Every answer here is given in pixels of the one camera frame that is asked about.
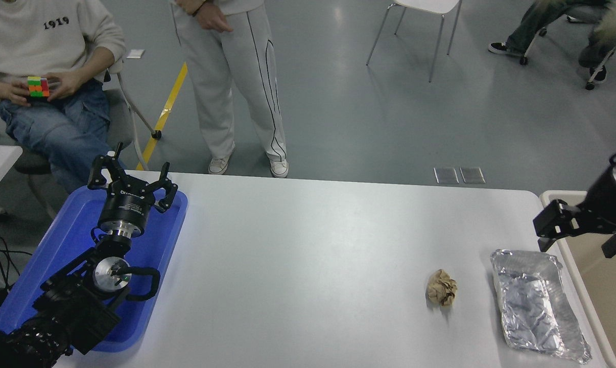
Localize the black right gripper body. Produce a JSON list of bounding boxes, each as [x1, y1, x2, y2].
[[583, 173, 616, 236]]

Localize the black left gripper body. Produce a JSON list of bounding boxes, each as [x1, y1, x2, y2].
[[98, 185, 158, 231]]

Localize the colourful puzzle cube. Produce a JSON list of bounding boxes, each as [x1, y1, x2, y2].
[[27, 76, 50, 98]]

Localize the seated person's left hand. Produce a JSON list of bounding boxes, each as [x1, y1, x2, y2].
[[44, 70, 84, 101]]

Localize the seated person's right hand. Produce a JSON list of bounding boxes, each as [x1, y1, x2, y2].
[[1, 79, 33, 107]]

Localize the standing person's right hand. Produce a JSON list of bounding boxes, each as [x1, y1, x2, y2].
[[195, 4, 233, 33]]

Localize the large pale bin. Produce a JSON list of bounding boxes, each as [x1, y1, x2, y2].
[[539, 190, 616, 368]]

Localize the grey office chair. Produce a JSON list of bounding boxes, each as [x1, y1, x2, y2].
[[0, 60, 162, 221]]

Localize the blue plastic tray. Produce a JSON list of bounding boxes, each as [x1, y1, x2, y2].
[[0, 185, 188, 353]]

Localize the seated person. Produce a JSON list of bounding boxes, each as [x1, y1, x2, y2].
[[0, 0, 127, 194]]

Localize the silver foil tray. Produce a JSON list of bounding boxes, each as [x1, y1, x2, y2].
[[490, 249, 593, 363]]

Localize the crumpled tan paper ball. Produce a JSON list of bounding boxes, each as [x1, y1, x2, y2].
[[426, 269, 458, 307]]

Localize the standing person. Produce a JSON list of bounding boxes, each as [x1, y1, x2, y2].
[[173, 0, 290, 179]]

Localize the white rolling chair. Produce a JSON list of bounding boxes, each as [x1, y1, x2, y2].
[[519, 0, 616, 91]]

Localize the person on rolling chair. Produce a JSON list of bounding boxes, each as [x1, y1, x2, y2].
[[488, 0, 616, 84]]

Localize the white chair with metal legs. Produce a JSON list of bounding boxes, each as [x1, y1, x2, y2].
[[365, 0, 463, 83]]

